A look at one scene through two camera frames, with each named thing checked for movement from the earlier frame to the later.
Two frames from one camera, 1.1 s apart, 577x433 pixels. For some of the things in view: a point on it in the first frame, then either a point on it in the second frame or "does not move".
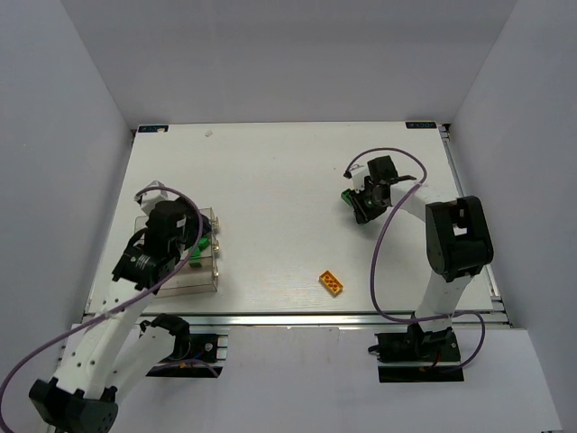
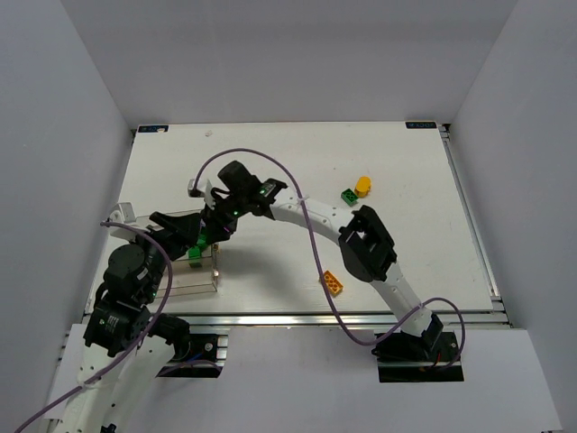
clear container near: x=190 y=279 does not move
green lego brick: x=204 y=243 -> x=195 y=257
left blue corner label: x=152 y=128 does not move
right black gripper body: x=361 y=207 -> x=213 y=224
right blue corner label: x=421 y=124 does not move
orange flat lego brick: x=331 y=282 does not move
